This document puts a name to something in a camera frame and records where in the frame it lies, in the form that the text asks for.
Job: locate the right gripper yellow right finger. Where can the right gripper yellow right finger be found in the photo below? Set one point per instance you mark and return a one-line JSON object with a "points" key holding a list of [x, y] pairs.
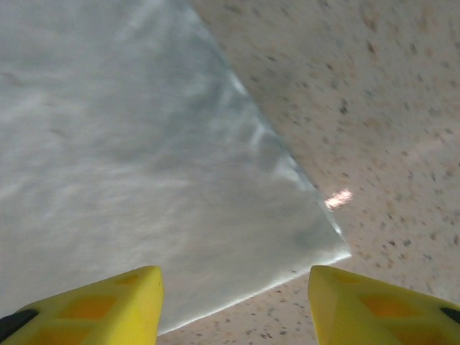
{"points": [[377, 309]]}

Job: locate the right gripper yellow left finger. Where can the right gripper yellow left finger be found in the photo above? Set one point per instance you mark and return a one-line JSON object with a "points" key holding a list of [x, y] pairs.
{"points": [[108, 309]]}

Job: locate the white t-shirt with black print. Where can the white t-shirt with black print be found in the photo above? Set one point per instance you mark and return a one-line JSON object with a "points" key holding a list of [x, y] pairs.
{"points": [[143, 151]]}

